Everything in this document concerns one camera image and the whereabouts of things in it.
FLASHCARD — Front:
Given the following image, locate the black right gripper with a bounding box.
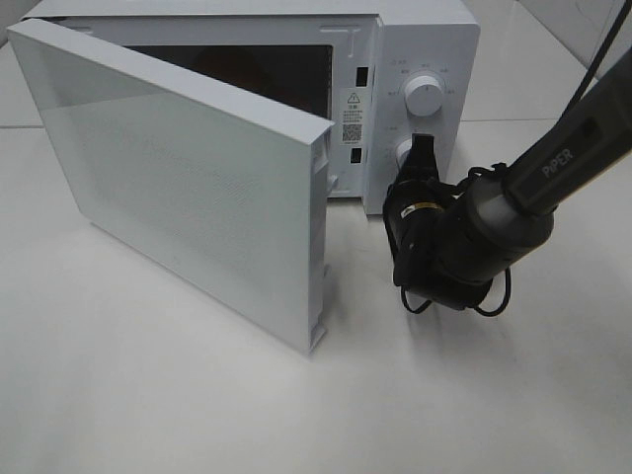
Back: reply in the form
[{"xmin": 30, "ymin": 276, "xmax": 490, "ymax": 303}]
[{"xmin": 383, "ymin": 133, "xmax": 445, "ymax": 286}]

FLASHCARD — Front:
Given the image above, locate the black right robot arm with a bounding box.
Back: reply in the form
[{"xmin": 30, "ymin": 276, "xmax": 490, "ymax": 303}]
[{"xmin": 382, "ymin": 53, "xmax": 631, "ymax": 317}]

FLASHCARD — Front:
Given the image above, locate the white round knob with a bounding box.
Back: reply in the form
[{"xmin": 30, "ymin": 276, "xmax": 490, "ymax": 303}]
[
  {"xmin": 395, "ymin": 138, "xmax": 412, "ymax": 171},
  {"xmin": 403, "ymin": 72, "xmax": 444, "ymax": 117}
]

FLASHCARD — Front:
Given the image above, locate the white microwave door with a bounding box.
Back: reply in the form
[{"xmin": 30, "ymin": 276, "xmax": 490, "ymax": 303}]
[{"xmin": 8, "ymin": 19, "xmax": 331, "ymax": 354}]

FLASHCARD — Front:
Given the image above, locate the white microwave oven body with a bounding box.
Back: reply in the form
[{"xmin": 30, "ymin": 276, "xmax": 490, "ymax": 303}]
[{"xmin": 8, "ymin": 1, "xmax": 480, "ymax": 214}]

